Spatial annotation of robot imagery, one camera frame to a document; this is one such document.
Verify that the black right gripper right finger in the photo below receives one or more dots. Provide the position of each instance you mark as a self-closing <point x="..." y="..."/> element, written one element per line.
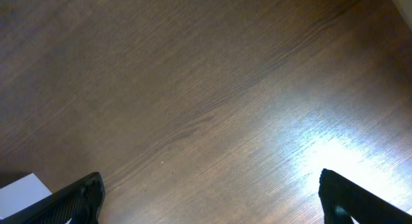
<point x="345" y="202"/>

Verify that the white pink open box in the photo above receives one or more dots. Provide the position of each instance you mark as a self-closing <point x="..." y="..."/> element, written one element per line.
<point x="22" y="193"/>

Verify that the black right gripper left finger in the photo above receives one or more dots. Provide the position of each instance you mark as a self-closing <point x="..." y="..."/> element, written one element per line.
<point x="77" y="203"/>

